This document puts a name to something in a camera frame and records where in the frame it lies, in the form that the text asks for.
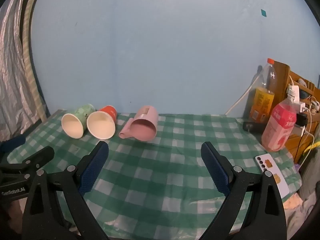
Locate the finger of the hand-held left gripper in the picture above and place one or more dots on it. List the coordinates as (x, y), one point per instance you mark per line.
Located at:
(11, 143)
(30, 160)

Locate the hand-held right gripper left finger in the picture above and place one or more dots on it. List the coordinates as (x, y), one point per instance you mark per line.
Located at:
(92, 170)

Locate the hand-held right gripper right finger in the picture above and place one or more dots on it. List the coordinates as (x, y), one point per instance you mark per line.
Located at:
(216, 168)

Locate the red paper cup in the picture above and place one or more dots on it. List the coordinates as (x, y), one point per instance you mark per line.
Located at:
(101, 127)

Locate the green paper cup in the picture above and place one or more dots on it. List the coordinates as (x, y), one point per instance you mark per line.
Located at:
(72, 126)

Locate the small black object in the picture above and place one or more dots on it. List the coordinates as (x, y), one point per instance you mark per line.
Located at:
(253, 127)

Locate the green checked tablecloth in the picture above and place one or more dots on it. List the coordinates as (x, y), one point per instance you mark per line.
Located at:
(160, 175)

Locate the grey curtain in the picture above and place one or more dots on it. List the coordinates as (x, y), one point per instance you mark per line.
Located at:
(15, 80)

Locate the white smartphone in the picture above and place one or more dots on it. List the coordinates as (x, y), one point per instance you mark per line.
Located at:
(280, 180)

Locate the pink drink bottle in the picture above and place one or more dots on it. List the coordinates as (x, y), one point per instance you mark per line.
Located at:
(278, 127)

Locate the wooden headboard shelf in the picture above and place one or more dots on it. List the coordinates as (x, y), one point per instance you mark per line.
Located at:
(293, 140)

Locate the orange juice bottle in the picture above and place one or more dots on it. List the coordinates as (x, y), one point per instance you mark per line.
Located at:
(262, 100)

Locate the light bedding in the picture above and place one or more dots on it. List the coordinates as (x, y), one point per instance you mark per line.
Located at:
(308, 192)

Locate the black charger plug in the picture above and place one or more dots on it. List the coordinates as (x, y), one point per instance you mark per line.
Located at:
(301, 118)

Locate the teal wall sticker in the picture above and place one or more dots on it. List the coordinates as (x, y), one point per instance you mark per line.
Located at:
(264, 13)

